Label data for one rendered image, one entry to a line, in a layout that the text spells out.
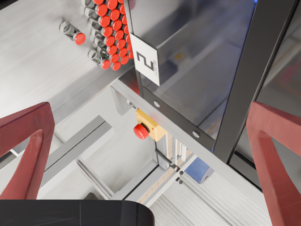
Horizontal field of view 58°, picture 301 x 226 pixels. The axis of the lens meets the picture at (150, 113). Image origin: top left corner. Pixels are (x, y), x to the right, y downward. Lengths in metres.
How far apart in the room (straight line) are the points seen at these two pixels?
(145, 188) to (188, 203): 2.68
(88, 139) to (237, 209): 2.94
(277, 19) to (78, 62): 0.40
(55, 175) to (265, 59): 1.27
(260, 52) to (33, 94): 0.40
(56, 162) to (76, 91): 0.90
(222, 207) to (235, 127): 3.68
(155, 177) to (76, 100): 0.78
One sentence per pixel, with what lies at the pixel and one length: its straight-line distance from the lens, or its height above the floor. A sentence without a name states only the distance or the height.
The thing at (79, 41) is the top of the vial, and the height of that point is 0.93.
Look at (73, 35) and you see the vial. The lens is 0.48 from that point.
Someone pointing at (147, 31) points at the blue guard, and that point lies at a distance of 0.41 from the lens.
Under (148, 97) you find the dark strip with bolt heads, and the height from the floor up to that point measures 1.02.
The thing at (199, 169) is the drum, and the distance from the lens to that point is 3.06.
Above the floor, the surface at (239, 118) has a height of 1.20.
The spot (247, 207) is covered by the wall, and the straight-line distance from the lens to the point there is 4.07.
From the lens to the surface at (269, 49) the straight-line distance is 0.29.
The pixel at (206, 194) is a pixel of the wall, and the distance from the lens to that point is 4.09.
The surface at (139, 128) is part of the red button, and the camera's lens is 0.65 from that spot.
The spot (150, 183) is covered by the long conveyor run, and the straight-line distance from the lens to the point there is 1.30.
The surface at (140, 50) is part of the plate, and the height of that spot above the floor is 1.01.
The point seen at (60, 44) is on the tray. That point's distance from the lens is 0.52.
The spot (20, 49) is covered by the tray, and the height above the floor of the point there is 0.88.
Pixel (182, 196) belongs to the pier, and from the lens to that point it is 3.97.
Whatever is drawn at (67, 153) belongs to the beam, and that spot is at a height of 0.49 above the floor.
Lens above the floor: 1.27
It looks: 25 degrees down
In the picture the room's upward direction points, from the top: 129 degrees clockwise
